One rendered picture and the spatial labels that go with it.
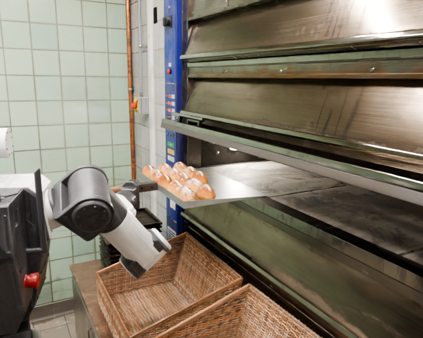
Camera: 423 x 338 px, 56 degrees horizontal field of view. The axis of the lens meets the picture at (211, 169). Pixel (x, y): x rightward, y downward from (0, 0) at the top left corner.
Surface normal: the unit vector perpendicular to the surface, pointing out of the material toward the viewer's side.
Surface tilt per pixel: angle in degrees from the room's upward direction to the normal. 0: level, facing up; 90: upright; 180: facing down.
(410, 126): 70
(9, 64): 90
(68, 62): 90
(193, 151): 90
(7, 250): 90
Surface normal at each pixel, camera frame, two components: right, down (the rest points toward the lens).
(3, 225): 0.20, 0.22
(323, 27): -0.82, -0.25
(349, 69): -0.88, 0.09
